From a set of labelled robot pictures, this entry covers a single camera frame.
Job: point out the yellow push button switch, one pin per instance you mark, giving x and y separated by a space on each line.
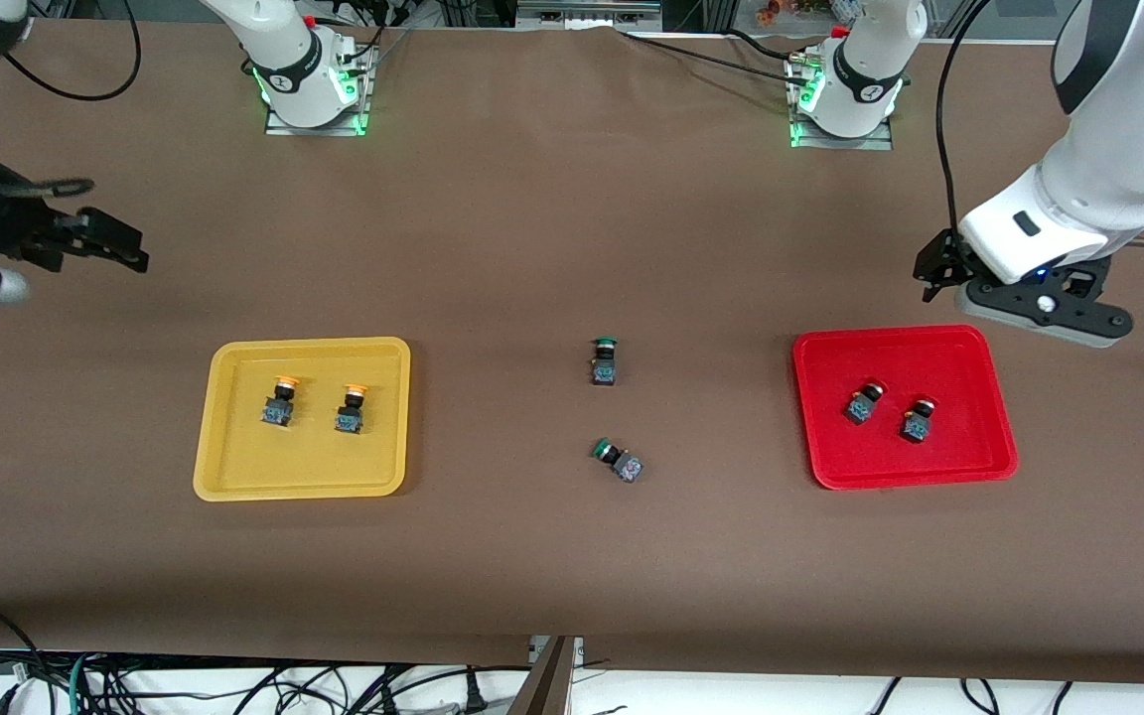
350 417
278 409

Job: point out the green push button switch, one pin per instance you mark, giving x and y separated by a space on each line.
627 467
603 369

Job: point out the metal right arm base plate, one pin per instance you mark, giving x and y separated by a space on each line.
349 119

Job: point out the black power plug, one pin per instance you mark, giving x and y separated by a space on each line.
475 695

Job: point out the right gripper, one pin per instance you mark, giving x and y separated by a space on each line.
8 225

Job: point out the yellow plastic tray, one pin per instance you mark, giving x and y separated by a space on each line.
314 467

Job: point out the aluminium frame post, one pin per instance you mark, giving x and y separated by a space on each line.
547 685

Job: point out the red push button switch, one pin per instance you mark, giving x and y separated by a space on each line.
862 407
917 427

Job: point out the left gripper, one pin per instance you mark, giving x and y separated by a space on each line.
940 259

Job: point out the red plastic tray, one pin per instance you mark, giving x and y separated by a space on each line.
969 457

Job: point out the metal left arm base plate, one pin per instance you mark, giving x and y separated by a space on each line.
880 141

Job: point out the aluminium frame rail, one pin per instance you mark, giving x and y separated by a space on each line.
582 15

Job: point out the brown table cover sheet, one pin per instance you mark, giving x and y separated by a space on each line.
572 556

